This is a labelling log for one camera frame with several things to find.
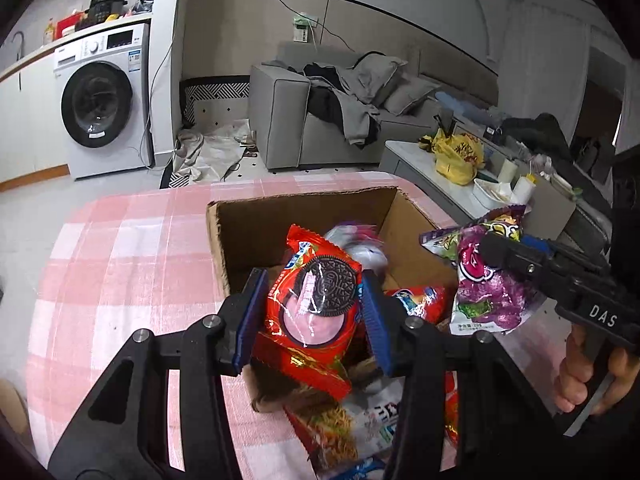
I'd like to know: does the red cookie packet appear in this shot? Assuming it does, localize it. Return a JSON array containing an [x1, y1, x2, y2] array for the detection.
[[250, 224, 365, 402]]

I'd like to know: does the red box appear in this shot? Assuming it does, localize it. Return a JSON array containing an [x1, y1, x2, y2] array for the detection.
[[55, 16, 83, 38]]

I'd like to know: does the yellow green noodle packet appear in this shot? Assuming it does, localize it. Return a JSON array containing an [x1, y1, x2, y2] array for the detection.
[[285, 395, 401, 480]]

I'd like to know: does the silver purple snack packet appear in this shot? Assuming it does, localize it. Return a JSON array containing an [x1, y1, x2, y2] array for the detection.
[[322, 220, 390, 291]]

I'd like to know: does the white kitchen base cabinet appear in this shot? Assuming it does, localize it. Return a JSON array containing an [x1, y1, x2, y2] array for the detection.
[[0, 47, 71, 191]]

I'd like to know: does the yellow plastic bag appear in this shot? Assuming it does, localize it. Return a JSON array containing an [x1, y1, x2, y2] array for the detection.
[[419, 129, 485, 186]]

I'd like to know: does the red white snack packet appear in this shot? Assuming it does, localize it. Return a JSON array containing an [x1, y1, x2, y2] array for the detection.
[[444, 370, 462, 451]]

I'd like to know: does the grey garment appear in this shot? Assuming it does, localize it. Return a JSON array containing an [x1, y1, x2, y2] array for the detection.
[[337, 72, 383, 148]]

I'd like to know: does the white bottle yellow cap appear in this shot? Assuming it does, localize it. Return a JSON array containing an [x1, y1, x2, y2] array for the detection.
[[512, 175, 538, 206]]

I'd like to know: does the black garment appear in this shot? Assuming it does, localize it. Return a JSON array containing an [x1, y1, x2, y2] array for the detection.
[[302, 62, 351, 123]]

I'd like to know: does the black pressure cooker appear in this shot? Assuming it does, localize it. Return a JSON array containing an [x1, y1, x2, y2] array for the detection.
[[89, 0, 128, 23]]

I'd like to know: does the white grey coffee table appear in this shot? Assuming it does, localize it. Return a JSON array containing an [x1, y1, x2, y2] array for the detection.
[[379, 139, 613, 261]]

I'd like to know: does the small grey pillow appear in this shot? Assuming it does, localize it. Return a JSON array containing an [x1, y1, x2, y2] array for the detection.
[[382, 76, 441, 117]]

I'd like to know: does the beige crumpled cloth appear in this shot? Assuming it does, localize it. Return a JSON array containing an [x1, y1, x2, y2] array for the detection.
[[172, 120, 251, 183]]

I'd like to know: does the brown cardboard box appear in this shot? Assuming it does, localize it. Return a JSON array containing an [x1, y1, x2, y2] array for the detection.
[[206, 186, 463, 413]]

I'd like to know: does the large grey pillow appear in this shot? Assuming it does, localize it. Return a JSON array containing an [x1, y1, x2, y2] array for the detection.
[[352, 52, 408, 106]]

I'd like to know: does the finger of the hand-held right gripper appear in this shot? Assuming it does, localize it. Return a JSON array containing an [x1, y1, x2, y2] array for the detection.
[[520, 235, 608, 273], [479, 232, 566, 301]]

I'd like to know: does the black bag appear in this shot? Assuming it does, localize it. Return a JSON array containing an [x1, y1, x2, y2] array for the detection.
[[500, 112, 576, 161]]

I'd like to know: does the blue snack packet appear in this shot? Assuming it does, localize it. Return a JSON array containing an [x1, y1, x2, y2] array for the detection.
[[340, 455, 396, 480]]

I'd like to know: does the light blue cushion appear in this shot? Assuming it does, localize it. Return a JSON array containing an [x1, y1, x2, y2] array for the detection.
[[435, 91, 496, 116]]

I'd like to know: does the white green wall charger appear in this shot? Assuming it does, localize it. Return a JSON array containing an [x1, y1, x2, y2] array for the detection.
[[291, 12, 318, 43]]

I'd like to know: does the black white patterned mat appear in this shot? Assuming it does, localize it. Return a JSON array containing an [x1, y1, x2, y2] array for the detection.
[[160, 76, 256, 188]]

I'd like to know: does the white washing machine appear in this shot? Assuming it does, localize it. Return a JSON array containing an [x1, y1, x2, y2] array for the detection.
[[52, 22, 153, 181]]

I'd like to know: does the brown cardboard sheet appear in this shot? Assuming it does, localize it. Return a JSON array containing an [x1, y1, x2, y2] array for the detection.
[[525, 177, 578, 228]]

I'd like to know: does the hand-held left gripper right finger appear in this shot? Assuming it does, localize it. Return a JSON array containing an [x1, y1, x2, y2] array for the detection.
[[360, 269, 571, 480]]

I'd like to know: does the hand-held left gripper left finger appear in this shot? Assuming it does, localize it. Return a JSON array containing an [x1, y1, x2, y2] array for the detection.
[[47, 266, 271, 480]]

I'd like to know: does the person's right hand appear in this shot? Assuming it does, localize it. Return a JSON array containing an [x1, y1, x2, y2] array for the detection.
[[555, 322, 640, 416]]

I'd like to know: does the white rectangular container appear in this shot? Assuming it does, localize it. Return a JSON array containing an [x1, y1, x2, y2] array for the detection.
[[472, 177, 516, 208]]

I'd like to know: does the large red snack packet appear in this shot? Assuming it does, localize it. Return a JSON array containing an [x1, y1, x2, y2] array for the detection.
[[385, 284, 455, 328]]

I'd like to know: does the grey sofa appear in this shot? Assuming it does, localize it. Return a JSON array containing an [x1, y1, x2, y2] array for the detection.
[[248, 40, 501, 171]]

